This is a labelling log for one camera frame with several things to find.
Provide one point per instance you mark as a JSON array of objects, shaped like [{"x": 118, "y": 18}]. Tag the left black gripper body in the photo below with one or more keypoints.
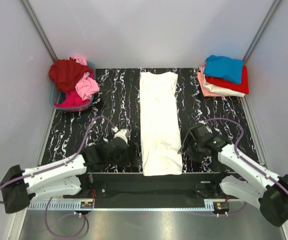
[{"x": 131, "y": 155}]

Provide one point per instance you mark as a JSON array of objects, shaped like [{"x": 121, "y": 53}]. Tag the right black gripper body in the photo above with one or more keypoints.
[{"x": 188, "y": 142}]

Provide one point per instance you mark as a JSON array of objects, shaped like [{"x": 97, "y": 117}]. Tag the white t shirt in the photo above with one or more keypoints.
[{"x": 159, "y": 128}]

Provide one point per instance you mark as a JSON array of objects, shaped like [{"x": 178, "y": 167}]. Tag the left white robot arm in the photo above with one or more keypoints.
[{"x": 80, "y": 165}]

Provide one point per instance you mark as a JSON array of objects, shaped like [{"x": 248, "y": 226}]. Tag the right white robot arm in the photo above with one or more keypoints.
[{"x": 254, "y": 184}]

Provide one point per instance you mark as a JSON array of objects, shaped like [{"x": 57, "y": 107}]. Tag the folded salmon pink t shirt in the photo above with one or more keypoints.
[{"x": 206, "y": 88}]

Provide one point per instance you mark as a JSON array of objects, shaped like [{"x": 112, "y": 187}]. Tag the folded cream t shirt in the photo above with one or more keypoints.
[{"x": 227, "y": 92}]

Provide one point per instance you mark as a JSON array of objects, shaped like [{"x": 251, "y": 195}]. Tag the magenta crumpled shirt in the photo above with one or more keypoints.
[{"x": 72, "y": 100}]

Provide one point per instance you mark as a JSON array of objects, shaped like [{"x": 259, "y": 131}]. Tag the folded red t shirt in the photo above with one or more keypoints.
[{"x": 242, "y": 87}]

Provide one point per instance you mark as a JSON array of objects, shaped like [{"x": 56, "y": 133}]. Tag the light pink crumpled shirt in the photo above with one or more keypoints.
[{"x": 87, "y": 86}]

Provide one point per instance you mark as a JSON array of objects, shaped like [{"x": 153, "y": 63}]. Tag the folded blue t shirt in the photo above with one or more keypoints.
[{"x": 225, "y": 68}]

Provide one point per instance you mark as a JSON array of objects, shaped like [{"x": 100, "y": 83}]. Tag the blue plastic laundry basket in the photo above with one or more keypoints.
[{"x": 83, "y": 62}]

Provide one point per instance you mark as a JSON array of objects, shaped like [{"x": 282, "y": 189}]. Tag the dark red crumpled shirt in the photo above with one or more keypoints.
[{"x": 66, "y": 73}]

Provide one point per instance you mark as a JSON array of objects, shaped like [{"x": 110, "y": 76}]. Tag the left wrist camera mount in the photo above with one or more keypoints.
[{"x": 121, "y": 133}]

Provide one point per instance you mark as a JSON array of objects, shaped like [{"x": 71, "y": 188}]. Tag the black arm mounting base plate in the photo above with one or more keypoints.
[{"x": 136, "y": 191}]

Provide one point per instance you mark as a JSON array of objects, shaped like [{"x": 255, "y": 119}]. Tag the white slotted cable duct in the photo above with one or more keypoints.
[{"x": 79, "y": 205}]

